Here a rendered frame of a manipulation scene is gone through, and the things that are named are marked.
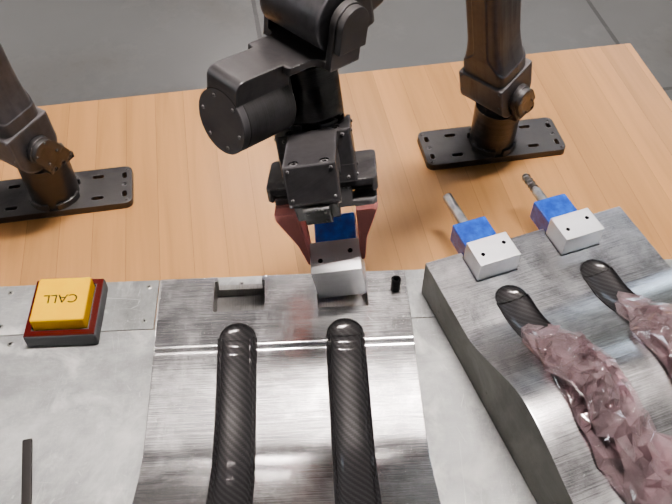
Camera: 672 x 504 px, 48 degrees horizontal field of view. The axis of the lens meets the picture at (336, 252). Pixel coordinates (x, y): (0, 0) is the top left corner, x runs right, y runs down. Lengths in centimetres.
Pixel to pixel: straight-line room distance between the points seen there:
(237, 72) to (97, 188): 48
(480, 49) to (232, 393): 49
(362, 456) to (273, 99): 33
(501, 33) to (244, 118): 40
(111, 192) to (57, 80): 164
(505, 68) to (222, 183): 40
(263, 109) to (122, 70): 204
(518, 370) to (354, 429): 17
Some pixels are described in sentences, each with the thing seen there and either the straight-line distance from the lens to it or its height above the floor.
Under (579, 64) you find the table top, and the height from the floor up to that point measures 80.
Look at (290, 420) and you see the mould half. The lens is 72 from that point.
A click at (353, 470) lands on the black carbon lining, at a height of 88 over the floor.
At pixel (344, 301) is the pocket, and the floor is 86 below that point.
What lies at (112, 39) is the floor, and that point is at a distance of 280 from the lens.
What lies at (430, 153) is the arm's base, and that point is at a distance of 106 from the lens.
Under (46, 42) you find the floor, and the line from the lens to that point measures 285.
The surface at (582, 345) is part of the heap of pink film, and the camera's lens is 78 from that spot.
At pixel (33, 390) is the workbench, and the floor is 80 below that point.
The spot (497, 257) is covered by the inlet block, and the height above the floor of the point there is 88.
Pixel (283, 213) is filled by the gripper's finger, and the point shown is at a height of 101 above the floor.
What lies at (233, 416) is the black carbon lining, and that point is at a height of 88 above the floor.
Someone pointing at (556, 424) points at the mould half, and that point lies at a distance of 74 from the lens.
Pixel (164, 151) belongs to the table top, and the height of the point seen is 80.
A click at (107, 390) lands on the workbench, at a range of 87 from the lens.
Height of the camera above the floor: 153
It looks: 50 degrees down
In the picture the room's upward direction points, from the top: straight up
